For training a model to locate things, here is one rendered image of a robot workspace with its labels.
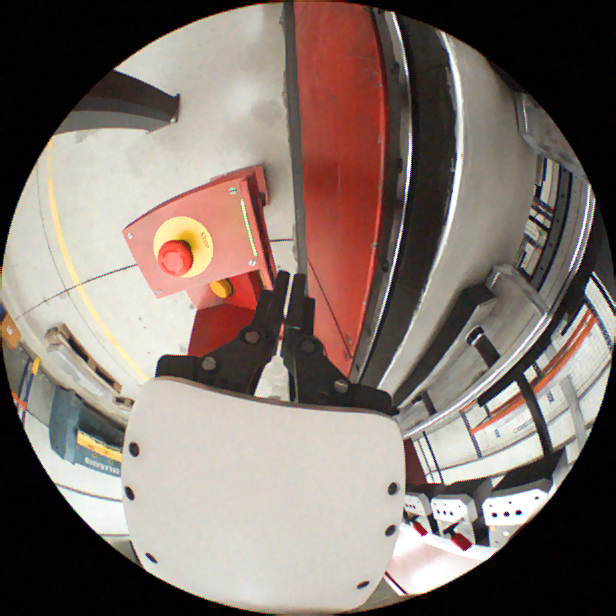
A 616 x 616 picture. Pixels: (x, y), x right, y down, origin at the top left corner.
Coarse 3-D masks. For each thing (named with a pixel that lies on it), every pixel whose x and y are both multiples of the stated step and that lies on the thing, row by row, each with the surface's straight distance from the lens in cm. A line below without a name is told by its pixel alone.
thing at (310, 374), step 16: (304, 336) 9; (304, 352) 8; (320, 352) 8; (304, 368) 8; (320, 368) 8; (288, 384) 10; (304, 384) 8; (320, 384) 8; (304, 400) 7; (320, 400) 7
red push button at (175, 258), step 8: (176, 240) 20; (184, 240) 22; (160, 248) 21; (168, 248) 20; (176, 248) 20; (184, 248) 19; (160, 256) 21; (168, 256) 20; (176, 256) 20; (184, 256) 20; (192, 256) 20; (160, 264) 21; (168, 264) 20; (176, 264) 20; (184, 264) 20; (192, 264) 20; (168, 272) 21; (176, 272) 21; (184, 272) 21
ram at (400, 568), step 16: (400, 544) 109; (416, 544) 88; (448, 544) 66; (480, 544) 56; (400, 560) 126; (416, 560) 100; (432, 560) 84; (448, 560) 73; (464, 560) 65; (480, 560) 60; (400, 576) 149; (416, 576) 115; (432, 576) 95; (448, 576) 82; (416, 592) 136
